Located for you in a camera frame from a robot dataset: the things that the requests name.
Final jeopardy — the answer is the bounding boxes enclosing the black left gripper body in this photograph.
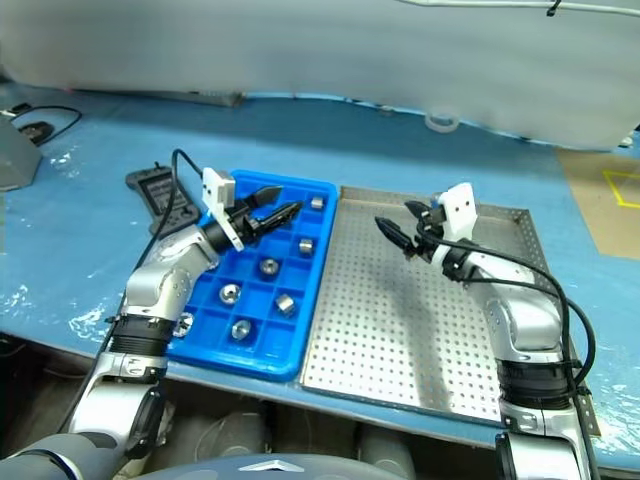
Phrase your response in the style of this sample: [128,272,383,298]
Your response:
[227,197,266,245]

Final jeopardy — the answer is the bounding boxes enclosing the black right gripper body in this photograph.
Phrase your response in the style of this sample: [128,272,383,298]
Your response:
[409,204,446,261]

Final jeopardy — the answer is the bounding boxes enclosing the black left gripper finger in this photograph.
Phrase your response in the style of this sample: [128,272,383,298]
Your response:
[248,185,284,211]
[256,200,305,233]

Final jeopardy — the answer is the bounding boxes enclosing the blue compartment tray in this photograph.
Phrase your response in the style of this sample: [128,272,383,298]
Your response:
[167,168,340,384]

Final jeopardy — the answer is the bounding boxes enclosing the white tape roll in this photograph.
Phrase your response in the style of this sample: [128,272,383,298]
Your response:
[424,112,460,134]

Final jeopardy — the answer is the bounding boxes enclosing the black handheld controller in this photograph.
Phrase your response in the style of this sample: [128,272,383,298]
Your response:
[124,160,201,236]

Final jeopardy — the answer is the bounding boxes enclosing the perforated metal tray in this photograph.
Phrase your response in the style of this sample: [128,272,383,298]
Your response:
[298,185,554,427]

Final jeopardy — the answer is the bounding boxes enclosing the brown cardboard sheet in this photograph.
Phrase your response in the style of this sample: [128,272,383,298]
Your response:
[555,147,640,260]

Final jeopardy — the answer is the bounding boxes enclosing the grey rounded cylinder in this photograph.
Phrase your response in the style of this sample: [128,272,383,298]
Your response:
[167,409,274,464]
[359,424,419,479]

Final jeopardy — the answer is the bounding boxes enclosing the small black device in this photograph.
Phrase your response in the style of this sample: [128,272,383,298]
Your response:
[18,122,54,146]

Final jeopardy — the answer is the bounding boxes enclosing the grey metal stand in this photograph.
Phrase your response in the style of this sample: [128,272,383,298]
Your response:
[0,117,42,191]

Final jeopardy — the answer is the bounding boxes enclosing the dark rounded housing silver emblem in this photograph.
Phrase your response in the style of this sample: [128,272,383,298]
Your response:
[154,452,416,480]

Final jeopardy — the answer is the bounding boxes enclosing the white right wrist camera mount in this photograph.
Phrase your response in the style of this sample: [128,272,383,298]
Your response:
[438,182,474,242]

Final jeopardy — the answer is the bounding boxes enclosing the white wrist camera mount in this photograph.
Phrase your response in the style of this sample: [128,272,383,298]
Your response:
[438,182,474,242]
[201,168,246,252]

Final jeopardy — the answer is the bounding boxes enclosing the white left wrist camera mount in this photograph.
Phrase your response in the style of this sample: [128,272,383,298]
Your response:
[201,168,246,252]

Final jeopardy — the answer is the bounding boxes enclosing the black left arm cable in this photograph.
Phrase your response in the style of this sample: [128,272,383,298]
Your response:
[57,148,207,436]

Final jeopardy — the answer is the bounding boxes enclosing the thin black cable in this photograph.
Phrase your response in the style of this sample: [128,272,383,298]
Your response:
[0,102,84,146]

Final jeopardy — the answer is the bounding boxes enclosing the white cable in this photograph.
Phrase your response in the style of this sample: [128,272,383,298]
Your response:
[399,0,640,12]

